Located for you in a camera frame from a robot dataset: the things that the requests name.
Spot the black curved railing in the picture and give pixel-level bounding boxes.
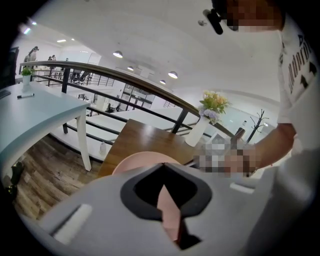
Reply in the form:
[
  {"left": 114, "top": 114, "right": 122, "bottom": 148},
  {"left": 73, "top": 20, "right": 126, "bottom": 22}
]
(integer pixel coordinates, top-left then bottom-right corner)
[{"left": 19, "top": 60, "right": 241, "bottom": 141}]

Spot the person's head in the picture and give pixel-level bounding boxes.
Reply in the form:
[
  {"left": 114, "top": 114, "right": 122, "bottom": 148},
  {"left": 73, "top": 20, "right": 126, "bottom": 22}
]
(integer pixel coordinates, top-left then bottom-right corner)
[{"left": 211, "top": 0, "right": 286, "bottom": 33}]

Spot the light blue table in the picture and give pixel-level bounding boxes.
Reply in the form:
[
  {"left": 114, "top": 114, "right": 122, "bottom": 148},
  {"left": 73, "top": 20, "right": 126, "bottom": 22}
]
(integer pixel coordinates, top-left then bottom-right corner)
[{"left": 0, "top": 82, "right": 92, "bottom": 173}]

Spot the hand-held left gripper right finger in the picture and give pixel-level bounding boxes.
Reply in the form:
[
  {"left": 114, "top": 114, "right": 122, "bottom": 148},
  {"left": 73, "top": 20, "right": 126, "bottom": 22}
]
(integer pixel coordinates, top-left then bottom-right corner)
[{"left": 163, "top": 162, "right": 276, "bottom": 256}]

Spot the small potted plant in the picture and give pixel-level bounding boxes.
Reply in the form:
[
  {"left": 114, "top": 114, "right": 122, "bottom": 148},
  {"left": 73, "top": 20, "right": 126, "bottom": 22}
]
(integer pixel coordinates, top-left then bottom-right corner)
[{"left": 20, "top": 66, "right": 36, "bottom": 92}]

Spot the brown wooden table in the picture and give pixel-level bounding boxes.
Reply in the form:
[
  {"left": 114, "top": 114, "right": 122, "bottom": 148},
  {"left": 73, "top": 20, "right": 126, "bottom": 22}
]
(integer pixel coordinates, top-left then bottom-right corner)
[{"left": 97, "top": 118, "right": 201, "bottom": 178}]

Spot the black office chair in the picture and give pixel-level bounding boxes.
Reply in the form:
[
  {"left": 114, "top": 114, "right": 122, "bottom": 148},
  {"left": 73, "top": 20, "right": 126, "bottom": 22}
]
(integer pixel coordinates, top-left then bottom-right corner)
[{"left": 6, "top": 47, "right": 20, "bottom": 87}]

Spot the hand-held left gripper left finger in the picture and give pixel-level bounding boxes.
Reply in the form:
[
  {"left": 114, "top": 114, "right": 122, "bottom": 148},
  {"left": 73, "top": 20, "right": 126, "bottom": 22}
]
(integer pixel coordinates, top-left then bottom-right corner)
[{"left": 32, "top": 162, "right": 185, "bottom": 256}]

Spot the black coat rack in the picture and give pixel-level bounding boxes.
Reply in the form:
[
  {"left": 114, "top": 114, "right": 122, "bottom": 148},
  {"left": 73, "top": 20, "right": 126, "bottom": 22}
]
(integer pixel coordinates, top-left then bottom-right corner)
[{"left": 246, "top": 108, "right": 270, "bottom": 145}]

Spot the black head-mounted camera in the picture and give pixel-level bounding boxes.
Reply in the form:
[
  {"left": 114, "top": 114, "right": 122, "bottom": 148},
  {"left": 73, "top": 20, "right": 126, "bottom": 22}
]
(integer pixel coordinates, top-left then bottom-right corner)
[{"left": 202, "top": 8, "right": 224, "bottom": 35}]

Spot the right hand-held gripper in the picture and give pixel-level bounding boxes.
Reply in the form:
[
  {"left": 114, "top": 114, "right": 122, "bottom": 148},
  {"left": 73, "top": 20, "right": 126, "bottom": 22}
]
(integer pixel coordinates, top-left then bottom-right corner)
[{"left": 197, "top": 143, "right": 232, "bottom": 177}]

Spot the person's right forearm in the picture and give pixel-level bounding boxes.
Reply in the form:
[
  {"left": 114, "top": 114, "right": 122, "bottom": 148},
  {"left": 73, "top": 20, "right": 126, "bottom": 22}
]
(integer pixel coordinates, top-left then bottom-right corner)
[{"left": 254, "top": 122, "right": 297, "bottom": 171}]

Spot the group of standing people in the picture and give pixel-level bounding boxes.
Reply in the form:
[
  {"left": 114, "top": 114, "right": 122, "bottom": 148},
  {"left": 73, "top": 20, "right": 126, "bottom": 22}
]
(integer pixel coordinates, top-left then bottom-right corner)
[{"left": 23, "top": 45, "right": 70, "bottom": 68}]

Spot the white vase with flowers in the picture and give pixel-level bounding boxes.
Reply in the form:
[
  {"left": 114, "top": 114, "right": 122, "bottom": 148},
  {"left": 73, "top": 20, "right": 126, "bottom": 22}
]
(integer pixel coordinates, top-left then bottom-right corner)
[{"left": 198, "top": 90, "right": 232, "bottom": 126}]

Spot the white printed t-shirt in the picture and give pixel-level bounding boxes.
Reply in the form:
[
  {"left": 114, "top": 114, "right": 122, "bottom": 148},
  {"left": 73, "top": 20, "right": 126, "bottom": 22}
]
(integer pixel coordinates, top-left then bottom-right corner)
[{"left": 259, "top": 14, "right": 320, "bottom": 256}]

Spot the pink big plate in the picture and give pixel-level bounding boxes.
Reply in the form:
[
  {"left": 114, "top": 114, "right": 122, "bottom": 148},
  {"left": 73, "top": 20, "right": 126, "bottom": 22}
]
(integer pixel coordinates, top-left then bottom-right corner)
[{"left": 111, "top": 151, "right": 182, "bottom": 243}]

